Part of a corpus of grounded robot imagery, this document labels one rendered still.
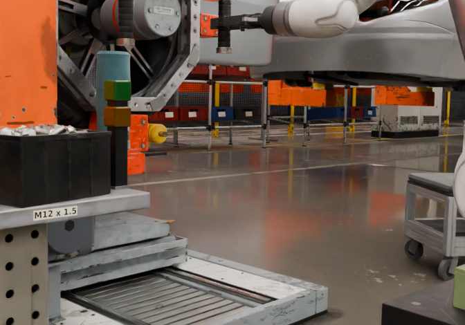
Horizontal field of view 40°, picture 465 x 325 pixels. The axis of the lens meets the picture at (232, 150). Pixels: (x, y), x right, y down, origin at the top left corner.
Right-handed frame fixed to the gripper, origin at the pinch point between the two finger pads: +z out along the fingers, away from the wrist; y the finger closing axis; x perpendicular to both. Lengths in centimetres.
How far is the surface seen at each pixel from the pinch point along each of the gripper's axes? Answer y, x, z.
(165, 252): -2, -69, 23
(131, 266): -14, -71, 23
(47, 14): -62, -4, -12
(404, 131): 732, -72, 346
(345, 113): 566, -43, 339
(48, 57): -62, -13, -12
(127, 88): -54, -19, -28
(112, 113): -57, -23, -27
